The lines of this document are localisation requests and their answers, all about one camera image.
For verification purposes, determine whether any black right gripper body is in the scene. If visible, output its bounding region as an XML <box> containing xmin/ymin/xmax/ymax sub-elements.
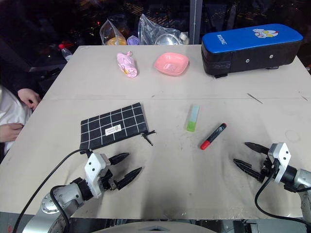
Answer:
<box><xmin>258</xmin><ymin>155</ymin><xmax>280</xmax><ymax>184</ymax></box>

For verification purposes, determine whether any light grey rounded shape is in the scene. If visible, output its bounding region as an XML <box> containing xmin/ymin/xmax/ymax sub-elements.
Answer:
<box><xmin>100</xmin><ymin>219</ymin><xmax>195</xmax><ymax>233</ymax></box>

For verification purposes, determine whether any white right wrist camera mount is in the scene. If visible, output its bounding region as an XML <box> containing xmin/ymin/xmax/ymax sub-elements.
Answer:
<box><xmin>267</xmin><ymin>142</ymin><xmax>292</xmax><ymax>183</ymax></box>

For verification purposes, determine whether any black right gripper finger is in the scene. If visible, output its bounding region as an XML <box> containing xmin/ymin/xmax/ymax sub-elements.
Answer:
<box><xmin>244</xmin><ymin>142</ymin><xmax>271</xmax><ymax>155</ymax></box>
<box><xmin>233</xmin><ymin>158</ymin><xmax>264</xmax><ymax>182</ymax></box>

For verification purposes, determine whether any plastic bag with yellow contents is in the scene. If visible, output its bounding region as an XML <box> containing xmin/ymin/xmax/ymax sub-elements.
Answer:
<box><xmin>100</xmin><ymin>16</ymin><xmax>128</xmax><ymax>46</ymax></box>

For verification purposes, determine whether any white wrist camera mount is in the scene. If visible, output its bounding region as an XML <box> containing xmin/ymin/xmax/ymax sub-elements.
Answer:
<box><xmin>84</xmin><ymin>152</ymin><xmax>112</xmax><ymax>199</ymax></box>
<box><xmin>267</xmin><ymin>142</ymin><xmax>292</xmax><ymax>183</ymax></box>

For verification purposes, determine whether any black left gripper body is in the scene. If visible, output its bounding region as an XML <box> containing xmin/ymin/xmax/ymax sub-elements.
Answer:
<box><xmin>98</xmin><ymin>166</ymin><xmax>121</xmax><ymax>193</ymax></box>

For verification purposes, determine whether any red-capped plastic bottle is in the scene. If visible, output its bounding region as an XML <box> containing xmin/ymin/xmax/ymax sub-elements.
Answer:
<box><xmin>58</xmin><ymin>43</ymin><xmax>74</xmax><ymax>63</ymax></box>

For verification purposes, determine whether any pink plush toy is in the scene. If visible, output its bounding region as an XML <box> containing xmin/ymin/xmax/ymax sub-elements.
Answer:
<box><xmin>116</xmin><ymin>50</ymin><xmax>139</xmax><ymax>79</ymax></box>

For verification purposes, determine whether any red and black marker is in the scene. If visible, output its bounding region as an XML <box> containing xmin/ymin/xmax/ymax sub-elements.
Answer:
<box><xmin>200</xmin><ymin>123</ymin><xmax>227</xmax><ymax>150</ymax></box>

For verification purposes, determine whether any grey vertical post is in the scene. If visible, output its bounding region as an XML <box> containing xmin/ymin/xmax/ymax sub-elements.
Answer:
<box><xmin>189</xmin><ymin>0</ymin><xmax>203</xmax><ymax>46</ymax></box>

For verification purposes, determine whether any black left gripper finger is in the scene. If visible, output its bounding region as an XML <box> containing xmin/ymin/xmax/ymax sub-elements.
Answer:
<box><xmin>114</xmin><ymin>166</ymin><xmax>143</xmax><ymax>191</ymax></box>
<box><xmin>108</xmin><ymin>152</ymin><xmax>131</xmax><ymax>166</ymax></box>

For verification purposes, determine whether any clear plastic bag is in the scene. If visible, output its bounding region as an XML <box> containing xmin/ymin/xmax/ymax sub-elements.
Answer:
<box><xmin>138</xmin><ymin>13</ymin><xmax>190</xmax><ymax>46</ymax></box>

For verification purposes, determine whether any pink plastic bowl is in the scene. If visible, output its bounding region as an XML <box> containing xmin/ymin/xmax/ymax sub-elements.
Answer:
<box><xmin>154</xmin><ymin>53</ymin><xmax>190</xmax><ymax>77</ymax></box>

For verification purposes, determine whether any bare person hand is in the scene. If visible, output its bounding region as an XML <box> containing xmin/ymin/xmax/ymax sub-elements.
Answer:
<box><xmin>0</xmin><ymin>123</ymin><xmax>24</xmax><ymax>143</ymax></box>
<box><xmin>17</xmin><ymin>88</ymin><xmax>42</xmax><ymax>109</ymax></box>

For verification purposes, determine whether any blue-topped black padded box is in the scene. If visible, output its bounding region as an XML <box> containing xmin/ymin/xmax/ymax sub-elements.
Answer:
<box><xmin>201</xmin><ymin>23</ymin><xmax>304</xmax><ymax>79</ymax></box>

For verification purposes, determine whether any purple plastic bag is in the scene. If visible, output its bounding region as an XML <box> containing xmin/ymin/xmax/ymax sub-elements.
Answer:
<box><xmin>126</xmin><ymin>34</ymin><xmax>140</xmax><ymax>46</ymax></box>

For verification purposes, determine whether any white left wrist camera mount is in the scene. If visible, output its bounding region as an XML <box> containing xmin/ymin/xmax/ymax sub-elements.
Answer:
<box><xmin>84</xmin><ymin>152</ymin><xmax>112</xmax><ymax>199</ymax></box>

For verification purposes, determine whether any black grid pencil pouch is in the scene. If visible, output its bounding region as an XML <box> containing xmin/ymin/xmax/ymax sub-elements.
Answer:
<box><xmin>79</xmin><ymin>102</ymin><xmax>157</xmax><ymax>155</ymax></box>

